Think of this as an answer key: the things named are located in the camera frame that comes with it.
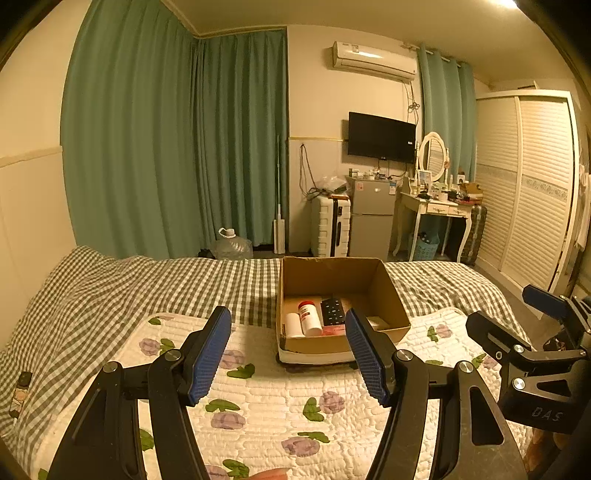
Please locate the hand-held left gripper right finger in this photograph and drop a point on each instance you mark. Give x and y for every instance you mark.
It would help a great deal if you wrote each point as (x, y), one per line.
(367, 360)

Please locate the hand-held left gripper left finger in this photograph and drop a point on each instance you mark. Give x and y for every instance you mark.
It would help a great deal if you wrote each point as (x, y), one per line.
(210, 360)

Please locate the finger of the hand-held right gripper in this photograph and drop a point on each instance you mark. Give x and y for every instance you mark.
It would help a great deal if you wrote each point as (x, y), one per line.
(535, 383)
(545, 302)

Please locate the red patterned box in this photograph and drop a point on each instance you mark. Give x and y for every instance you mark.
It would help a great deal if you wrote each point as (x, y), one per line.
(334, 330)

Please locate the black remote control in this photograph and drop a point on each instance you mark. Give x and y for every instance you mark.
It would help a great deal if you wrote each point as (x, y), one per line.
(332, 311)

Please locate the white bottle with red cap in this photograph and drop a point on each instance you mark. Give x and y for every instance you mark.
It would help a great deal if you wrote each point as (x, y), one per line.
(310, 318)

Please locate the brown cardboard box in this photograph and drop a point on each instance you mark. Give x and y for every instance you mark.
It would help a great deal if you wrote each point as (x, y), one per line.
(337, 277)

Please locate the person's left hand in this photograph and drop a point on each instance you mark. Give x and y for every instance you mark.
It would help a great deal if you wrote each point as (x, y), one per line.
(272, 474)

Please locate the white floral quilt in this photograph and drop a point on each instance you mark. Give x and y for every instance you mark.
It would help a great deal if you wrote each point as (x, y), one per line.
(277, 406)

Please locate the dark green suitcase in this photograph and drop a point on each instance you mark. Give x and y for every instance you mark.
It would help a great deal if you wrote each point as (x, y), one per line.
(474, 233)

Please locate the hanging light cloth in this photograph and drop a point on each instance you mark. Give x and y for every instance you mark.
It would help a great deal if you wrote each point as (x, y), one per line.
(584, 207)

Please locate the green checked blanket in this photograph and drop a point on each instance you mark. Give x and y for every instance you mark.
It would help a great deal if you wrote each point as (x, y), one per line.
(138, 286)

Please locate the white slatted wardrobe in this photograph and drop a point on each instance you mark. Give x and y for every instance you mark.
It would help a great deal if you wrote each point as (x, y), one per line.
(526, 194)

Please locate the clear water jug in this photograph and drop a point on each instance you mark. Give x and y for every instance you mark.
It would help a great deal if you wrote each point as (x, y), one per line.
(231, 247)

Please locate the blue laundry basket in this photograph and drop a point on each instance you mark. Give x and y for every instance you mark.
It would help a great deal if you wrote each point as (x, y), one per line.
(424, 247)

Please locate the white suitcase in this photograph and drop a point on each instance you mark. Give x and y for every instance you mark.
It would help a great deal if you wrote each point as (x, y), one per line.
(330, 226)

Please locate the white dressing table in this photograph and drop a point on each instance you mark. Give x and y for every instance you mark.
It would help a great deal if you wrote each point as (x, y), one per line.
(438, 210)

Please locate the grey mini fridge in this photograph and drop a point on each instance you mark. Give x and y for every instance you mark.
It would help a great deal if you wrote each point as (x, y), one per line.
(371, 217)

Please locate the white flat mop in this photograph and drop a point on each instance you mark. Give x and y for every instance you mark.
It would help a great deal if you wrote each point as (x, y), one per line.
(279, 230)

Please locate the clear plastic bag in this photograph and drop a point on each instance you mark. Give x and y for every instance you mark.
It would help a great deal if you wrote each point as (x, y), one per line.
(333, 184)

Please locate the white oval mirror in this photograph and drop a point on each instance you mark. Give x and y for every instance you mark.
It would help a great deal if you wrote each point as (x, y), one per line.
(434, 154)

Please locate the small dark patterned box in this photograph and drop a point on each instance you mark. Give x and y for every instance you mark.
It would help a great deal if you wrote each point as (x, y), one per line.
(21, 394)

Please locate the narrow green curtain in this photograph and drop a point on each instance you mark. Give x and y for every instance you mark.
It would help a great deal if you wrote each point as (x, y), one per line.
(445, 101)

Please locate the green corner curtain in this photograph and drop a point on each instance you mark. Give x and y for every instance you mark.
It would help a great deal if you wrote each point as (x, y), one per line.
(244, 138)

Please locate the wide green curtain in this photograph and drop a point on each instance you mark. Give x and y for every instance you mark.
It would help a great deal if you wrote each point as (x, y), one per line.
(129, 138)

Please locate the white air conditioner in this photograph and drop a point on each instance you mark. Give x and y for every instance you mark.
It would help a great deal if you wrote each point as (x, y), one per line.
(374, 60)

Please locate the small white picture frame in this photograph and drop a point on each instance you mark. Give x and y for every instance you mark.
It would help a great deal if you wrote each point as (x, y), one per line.
(424, 177)

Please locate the black wall television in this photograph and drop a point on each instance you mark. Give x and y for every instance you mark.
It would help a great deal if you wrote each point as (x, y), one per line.
(381, 137)

